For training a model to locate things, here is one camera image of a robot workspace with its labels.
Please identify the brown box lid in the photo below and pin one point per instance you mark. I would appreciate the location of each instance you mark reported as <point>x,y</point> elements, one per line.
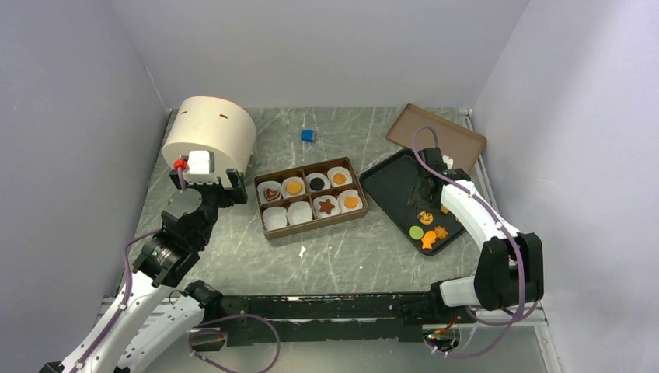
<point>461,144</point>

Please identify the brown heart cookie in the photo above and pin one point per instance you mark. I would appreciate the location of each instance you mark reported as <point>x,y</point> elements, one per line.
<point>271,194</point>

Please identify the green round cookie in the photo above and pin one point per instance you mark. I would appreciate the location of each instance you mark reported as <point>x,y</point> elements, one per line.
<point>416,233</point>

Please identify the small round orange cookie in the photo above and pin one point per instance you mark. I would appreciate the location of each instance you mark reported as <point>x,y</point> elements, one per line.
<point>351,202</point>

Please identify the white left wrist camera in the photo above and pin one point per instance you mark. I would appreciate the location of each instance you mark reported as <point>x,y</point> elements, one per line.
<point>197,162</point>

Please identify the small blue cube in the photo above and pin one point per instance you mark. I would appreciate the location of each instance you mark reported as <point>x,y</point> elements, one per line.
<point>308,135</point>

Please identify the orange lotus-slice cookie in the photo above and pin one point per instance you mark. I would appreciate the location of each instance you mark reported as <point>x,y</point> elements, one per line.
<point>425,218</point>

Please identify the black sandwich cookie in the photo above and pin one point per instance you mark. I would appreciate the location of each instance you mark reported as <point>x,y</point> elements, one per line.
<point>317,184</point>

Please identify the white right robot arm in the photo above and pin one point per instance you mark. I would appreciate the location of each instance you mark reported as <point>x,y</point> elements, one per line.
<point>510,267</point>

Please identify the orange fish cookie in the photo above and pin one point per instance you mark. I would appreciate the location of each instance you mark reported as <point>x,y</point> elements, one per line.
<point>428,239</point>

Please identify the cream cylindrical container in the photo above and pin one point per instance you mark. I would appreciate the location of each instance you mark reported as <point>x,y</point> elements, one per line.
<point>216,125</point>

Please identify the brown star cookie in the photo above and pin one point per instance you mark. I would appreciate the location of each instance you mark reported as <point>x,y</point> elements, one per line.
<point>326,206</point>

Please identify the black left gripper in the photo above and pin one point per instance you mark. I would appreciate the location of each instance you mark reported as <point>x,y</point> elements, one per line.
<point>229,195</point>

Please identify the orange swirl cookie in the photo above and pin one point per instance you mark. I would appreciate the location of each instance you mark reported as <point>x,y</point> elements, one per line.
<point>339,179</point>

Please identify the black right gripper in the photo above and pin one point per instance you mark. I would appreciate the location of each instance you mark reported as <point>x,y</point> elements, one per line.
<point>419,202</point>

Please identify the brown divided cookie box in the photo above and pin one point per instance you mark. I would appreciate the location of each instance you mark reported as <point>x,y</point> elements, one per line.
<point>302,171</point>

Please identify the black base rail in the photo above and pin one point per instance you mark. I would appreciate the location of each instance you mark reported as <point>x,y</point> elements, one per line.
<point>402,316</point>

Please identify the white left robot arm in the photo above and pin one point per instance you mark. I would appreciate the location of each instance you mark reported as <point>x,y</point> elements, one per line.
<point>120,341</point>

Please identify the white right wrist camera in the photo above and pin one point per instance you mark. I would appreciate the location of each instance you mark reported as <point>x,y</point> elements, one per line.
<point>448,161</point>

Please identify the black cookie tray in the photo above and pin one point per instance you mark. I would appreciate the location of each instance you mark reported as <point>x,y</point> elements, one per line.
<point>390,184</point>

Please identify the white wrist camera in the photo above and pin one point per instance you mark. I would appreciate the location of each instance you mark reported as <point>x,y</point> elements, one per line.
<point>448,161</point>
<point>197,162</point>

